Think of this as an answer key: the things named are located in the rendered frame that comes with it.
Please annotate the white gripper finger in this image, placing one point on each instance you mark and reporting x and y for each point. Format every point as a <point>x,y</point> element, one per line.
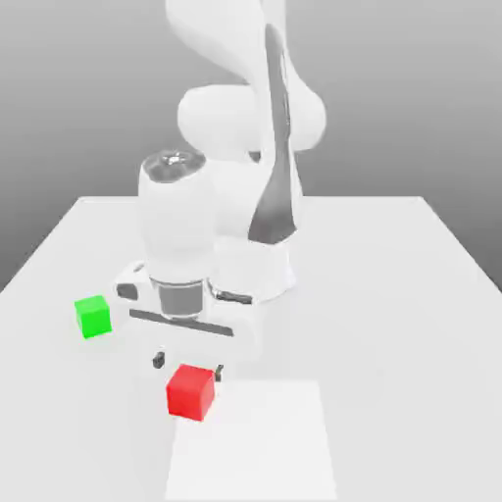
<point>219,371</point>
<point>158,359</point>

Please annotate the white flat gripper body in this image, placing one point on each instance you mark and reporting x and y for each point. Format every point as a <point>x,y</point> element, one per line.
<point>196,341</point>

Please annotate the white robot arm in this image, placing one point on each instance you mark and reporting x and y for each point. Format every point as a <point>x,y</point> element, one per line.
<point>178,227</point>

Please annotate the small green cube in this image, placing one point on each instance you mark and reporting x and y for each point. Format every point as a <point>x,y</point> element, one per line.
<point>93,317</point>

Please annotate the small red cube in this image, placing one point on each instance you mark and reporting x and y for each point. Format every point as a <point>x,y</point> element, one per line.
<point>190,393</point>

